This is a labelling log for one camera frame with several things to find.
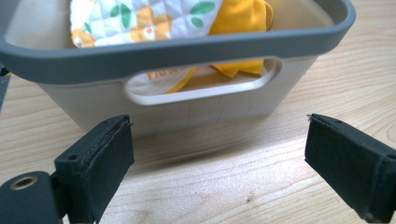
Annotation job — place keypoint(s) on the beige basket with grey rim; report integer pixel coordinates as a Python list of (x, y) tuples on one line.
[(186, 109)]

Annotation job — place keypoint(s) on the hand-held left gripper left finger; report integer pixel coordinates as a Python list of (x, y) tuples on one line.
[(99, 161)]

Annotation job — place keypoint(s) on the white floral quilted cloth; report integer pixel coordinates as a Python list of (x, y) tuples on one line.
[(140, 21)]

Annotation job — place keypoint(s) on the yellow cloth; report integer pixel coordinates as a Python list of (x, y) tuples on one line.
[(243, 15)]

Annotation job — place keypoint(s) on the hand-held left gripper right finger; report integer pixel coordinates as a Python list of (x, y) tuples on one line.
[(348, 161)]

